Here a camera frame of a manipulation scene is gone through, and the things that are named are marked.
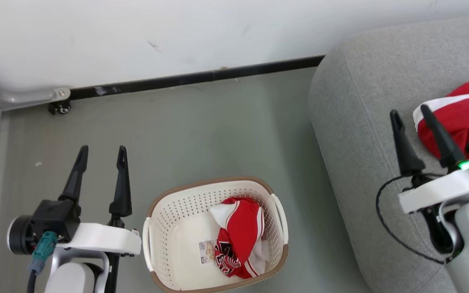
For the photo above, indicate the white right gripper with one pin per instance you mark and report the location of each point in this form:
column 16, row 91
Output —
column 442, row 189

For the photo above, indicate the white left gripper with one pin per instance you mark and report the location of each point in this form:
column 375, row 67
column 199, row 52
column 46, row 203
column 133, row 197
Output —
column 104, row 238

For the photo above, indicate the red shorts with white band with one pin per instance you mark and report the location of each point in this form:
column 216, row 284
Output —
column 462, row 118

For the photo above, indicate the red basketball jersey with print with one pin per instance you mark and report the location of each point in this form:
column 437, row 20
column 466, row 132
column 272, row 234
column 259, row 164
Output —
column 240, row 224

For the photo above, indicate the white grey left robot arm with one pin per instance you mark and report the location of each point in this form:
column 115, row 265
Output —
column 69, row 278

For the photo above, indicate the grey fabric sofa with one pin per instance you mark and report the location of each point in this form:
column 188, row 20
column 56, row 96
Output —
column 360, row 101

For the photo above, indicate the small black caster wheel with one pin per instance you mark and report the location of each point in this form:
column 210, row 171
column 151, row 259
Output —
column 60, row 108

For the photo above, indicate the cream perforated laundry basket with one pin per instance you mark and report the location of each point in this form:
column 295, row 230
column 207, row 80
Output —
column 177, row 228

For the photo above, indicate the paper label in basket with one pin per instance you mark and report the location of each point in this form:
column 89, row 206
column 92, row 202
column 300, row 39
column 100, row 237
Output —
column 207, row 251

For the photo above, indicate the black baseboard strip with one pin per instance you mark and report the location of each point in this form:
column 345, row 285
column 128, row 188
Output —
column 177, row 80

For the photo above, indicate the grey metal corner bracket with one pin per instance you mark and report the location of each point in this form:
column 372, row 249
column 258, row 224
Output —
column 27, row 97

